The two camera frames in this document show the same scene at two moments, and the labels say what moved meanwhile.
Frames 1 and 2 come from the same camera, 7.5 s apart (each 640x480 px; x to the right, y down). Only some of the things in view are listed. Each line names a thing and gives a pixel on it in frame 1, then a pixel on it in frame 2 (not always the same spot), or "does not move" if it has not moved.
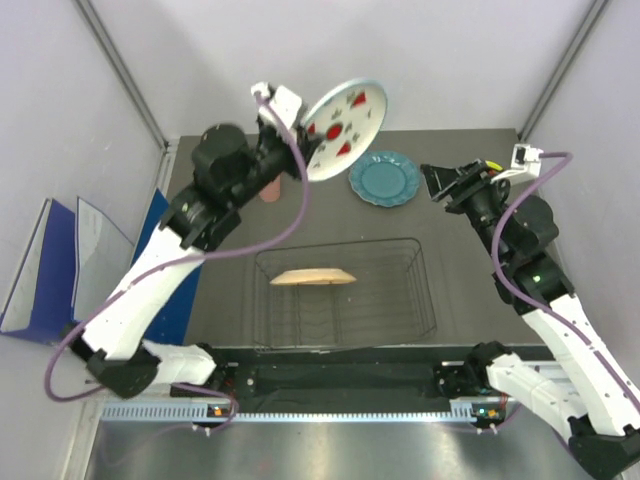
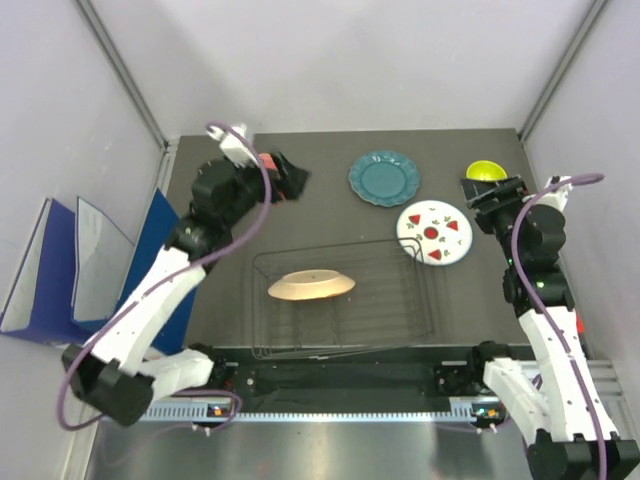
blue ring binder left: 40,305 does not move
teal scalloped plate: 385,178 does not move
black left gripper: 305,141 → 290,182
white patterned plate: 345,120 → 434,233
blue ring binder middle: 103,255 does not move
